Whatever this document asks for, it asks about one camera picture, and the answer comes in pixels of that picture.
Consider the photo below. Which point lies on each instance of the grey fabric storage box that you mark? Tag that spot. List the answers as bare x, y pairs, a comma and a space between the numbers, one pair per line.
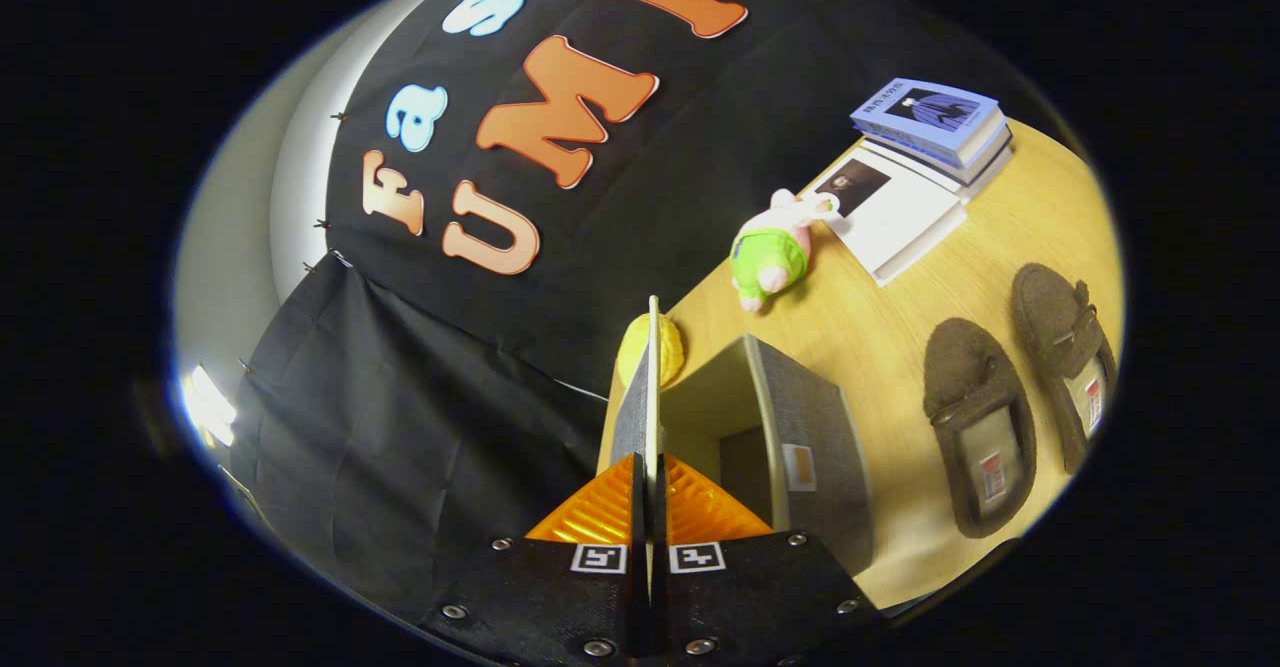
820, 427

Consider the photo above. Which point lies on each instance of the white book with portrait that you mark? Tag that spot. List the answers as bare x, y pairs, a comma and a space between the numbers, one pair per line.
895, 222

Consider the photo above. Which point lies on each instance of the yellow plush toy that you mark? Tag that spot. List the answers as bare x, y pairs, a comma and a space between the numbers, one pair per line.
668, 347

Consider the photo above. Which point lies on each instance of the dark edged book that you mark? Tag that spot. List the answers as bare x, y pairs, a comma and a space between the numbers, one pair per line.
988, 154

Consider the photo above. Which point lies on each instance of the brown fuzzy shoe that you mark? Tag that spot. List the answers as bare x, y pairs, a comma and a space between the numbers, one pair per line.
975, 377
1050, 317

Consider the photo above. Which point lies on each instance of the pink and green plush toy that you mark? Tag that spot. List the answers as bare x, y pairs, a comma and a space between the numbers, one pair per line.
770, 252

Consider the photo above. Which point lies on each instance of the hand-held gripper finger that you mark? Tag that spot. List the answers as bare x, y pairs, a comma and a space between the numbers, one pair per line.
660, 587
637, 587

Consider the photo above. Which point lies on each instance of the blue cover book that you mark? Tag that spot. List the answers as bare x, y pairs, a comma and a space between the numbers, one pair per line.
930, 112

